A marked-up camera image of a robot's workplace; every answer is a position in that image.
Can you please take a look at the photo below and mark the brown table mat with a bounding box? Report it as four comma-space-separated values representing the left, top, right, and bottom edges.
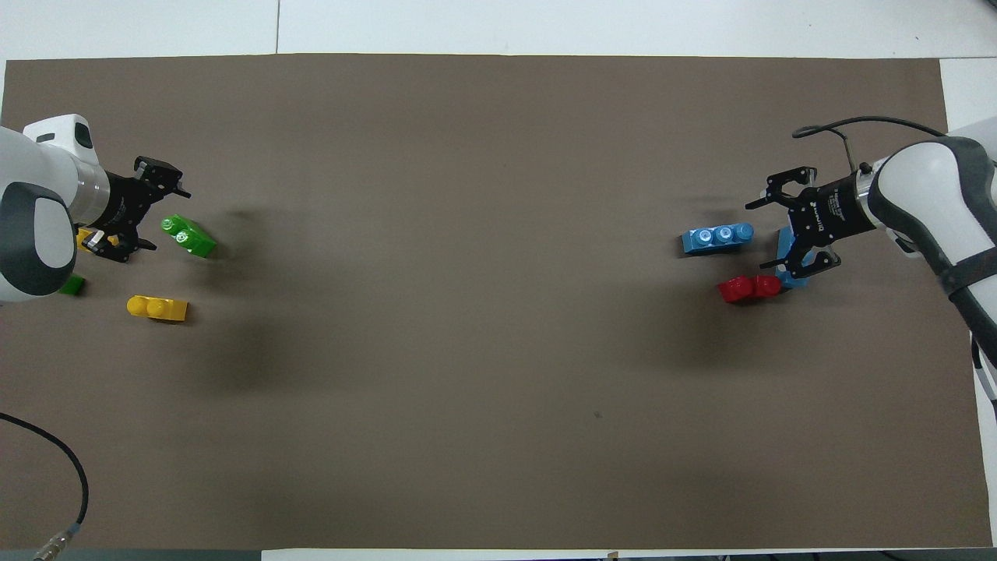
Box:
0, 53, 994, 550

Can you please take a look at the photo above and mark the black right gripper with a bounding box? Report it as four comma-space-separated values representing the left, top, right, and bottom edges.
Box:
745, 165, 877, 280

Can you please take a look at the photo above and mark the red two-stud toy brick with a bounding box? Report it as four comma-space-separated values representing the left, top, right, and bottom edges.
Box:
717, 274, 782, 305

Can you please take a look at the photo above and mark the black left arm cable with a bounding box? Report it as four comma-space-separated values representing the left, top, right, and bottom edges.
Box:
0, 411, 90, 561

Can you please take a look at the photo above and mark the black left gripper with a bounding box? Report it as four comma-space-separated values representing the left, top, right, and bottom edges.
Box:
82, 156, 192, 263

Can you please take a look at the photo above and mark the blue three-stud toy brick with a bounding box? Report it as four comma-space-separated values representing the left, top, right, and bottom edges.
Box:
681, 223, 755, 256
775, 228, 815, 291

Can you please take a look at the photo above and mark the yellow two-stud toy brick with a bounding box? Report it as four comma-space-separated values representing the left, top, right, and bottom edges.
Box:
126, 295, 189, 323
76, 228, 122, 255

